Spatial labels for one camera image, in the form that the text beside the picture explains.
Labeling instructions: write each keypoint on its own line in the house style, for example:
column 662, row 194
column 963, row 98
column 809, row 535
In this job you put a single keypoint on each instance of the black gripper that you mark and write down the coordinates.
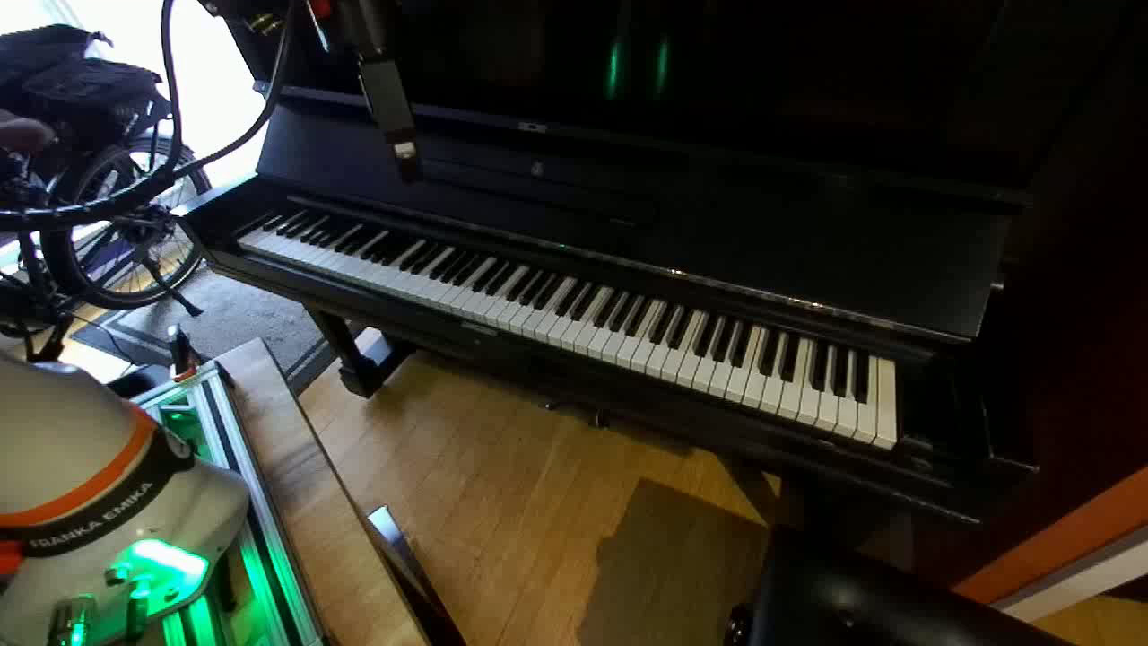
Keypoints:
column 362, row 24

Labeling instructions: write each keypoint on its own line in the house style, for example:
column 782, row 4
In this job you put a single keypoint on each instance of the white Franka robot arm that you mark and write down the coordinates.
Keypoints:
column 96, row 503

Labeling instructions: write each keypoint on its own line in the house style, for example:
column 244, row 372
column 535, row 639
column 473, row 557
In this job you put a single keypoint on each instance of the black and white piano keyboard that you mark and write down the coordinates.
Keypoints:
column 596, row 316

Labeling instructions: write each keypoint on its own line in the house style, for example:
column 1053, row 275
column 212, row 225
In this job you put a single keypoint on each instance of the grey floor mat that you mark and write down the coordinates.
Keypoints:
column 229, row 316

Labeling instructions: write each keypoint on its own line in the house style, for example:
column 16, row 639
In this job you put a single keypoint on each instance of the black upright piano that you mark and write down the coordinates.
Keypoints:
column 765, row 226

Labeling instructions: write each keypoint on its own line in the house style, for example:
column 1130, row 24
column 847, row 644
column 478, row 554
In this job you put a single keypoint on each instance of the brown wooden board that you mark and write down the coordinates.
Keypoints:
column 310, row 503

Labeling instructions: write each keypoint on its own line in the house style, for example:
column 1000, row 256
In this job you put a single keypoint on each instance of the silver metal bar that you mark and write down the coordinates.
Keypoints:
column 415, row 569

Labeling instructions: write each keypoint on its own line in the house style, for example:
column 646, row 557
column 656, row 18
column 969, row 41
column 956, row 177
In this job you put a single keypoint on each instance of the black piano stool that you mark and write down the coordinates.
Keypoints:
column 875, row 598

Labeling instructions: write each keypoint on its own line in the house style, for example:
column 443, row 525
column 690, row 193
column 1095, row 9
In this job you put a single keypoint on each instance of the aluminium frame rail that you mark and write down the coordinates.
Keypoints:
column 256, row 541

